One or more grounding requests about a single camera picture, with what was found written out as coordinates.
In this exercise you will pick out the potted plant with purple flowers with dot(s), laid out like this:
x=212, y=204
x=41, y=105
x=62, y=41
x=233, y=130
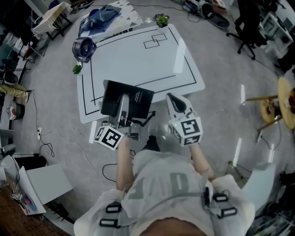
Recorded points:
x=162, y=21

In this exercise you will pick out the black telephone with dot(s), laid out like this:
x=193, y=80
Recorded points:
x=138, y=103

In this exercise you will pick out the person's left forearm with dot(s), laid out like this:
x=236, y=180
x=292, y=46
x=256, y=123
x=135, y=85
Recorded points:
x=124, y=166

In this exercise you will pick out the round yellow wooden stool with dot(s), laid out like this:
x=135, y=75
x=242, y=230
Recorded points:
x=284, y=101

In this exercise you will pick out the small table with chequered cloth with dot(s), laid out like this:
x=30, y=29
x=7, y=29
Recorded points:
x=51, y=17

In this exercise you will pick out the dark blue desk fan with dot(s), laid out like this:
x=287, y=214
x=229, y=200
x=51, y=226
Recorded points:
x=84, y=48

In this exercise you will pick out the small green potted plant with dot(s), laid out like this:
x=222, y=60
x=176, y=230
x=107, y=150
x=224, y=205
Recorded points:
x=77, y=69

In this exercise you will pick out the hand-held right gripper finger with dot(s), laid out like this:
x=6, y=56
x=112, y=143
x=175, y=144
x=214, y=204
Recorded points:
x=187, y=104
x=170, y=104

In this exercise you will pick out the white square side table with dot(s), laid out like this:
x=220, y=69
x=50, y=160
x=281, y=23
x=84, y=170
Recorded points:
x=49, y=182

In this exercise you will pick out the white table with black lines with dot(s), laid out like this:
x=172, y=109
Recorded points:
x=138, y=64

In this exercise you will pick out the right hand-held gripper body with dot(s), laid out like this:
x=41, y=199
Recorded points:
x=190, y=129

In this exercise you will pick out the grey oval floor appliance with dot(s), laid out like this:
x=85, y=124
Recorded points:
x=217, y=19

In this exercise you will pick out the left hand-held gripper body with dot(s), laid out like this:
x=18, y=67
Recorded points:
x=108, y=137

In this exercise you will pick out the person's right forearm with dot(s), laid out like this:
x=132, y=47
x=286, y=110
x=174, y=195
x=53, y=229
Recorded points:
x=201, y=161

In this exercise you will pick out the white power strip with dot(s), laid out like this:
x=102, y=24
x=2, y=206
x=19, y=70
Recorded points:
x=39, y=133

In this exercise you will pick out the dark blue cloth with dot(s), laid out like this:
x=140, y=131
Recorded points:
x=101, y=17

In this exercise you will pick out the person's shoe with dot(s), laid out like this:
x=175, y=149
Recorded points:
x=152, y=130

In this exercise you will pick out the colourful printed paper sheet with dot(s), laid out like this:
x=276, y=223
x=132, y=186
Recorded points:
x=28, y=196

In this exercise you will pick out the triangle patterned cloth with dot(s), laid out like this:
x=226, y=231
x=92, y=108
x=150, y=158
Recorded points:
x=130, y=16

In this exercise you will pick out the grey chest harness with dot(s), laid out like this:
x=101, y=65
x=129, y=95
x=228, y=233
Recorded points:
x=207, y=196

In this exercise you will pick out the white curved panel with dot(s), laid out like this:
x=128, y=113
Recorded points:
x=260, y=184

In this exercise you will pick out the person's white t-shirt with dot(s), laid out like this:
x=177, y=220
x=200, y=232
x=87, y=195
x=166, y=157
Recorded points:
x=161, y=175

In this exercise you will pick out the black office chair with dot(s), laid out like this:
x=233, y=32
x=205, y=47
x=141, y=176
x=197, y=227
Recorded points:
x=251, y=30

